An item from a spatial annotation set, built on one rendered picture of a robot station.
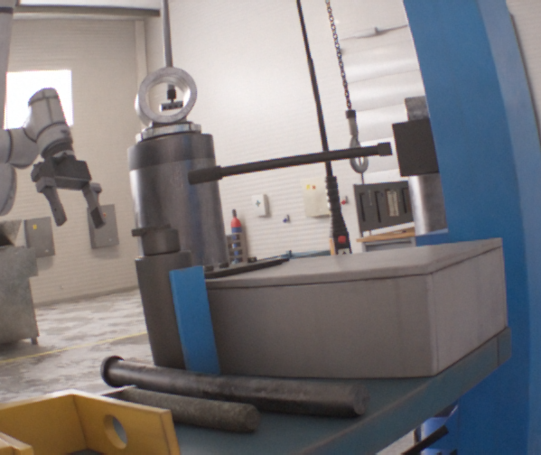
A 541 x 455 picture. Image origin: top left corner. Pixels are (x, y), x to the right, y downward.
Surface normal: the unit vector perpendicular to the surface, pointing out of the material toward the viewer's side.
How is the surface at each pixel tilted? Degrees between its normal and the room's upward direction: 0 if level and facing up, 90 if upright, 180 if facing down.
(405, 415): 90
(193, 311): 90
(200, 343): 90
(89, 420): 90
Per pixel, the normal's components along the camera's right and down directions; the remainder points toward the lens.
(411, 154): -0.65, 0.11
